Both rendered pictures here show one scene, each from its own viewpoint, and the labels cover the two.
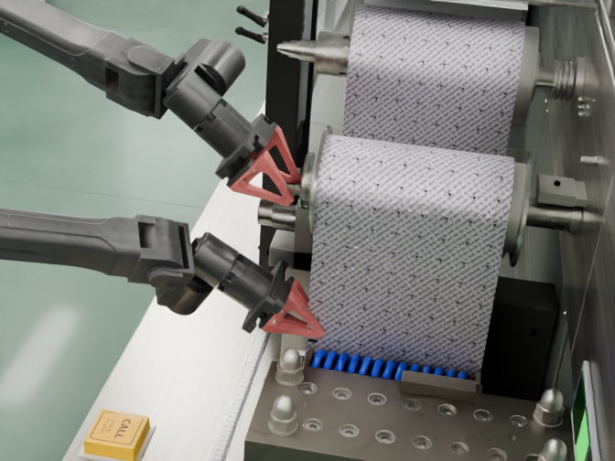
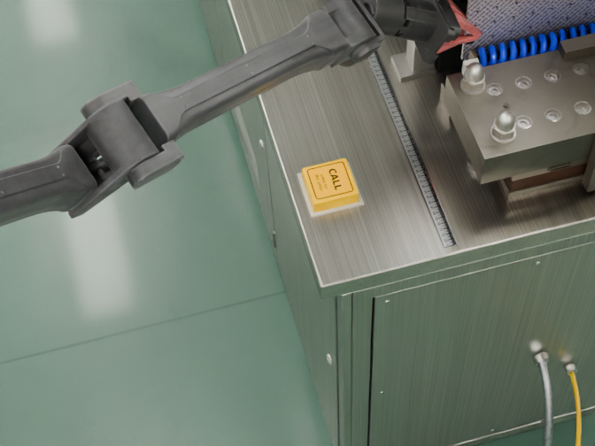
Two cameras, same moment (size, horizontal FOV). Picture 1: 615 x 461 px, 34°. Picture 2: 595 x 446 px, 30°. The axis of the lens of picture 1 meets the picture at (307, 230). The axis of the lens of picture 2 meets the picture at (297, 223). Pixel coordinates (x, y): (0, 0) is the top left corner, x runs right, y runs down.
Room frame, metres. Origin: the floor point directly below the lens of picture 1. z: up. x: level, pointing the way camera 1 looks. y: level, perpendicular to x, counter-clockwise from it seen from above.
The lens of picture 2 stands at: (0.14, 0.61, 2.27)
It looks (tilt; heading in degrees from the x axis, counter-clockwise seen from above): 56 degrees down; 340
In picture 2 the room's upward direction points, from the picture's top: 4 degrees counter-clockwise
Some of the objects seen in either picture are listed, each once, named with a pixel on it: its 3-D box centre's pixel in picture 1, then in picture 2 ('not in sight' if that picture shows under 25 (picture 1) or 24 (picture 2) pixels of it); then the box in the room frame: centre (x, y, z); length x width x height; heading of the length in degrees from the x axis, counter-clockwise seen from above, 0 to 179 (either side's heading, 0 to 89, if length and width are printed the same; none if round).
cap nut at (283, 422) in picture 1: (283, 412); (505, 123); (0.94, 0.01, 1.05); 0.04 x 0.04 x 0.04
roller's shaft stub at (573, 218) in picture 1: (551, 212); not in sight; (1.12, -0.30, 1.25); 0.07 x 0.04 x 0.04; 82
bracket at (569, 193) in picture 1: (561, 189); not in sight; (1.12, -0.31, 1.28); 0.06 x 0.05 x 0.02; 82
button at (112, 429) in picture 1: (117, 434); (329, 185); (1.03, 0.24, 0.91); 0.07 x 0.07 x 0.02; 82
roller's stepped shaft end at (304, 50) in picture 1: (297, 49); not in sight; (1.42, 0.03, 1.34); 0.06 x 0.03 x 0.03; 82
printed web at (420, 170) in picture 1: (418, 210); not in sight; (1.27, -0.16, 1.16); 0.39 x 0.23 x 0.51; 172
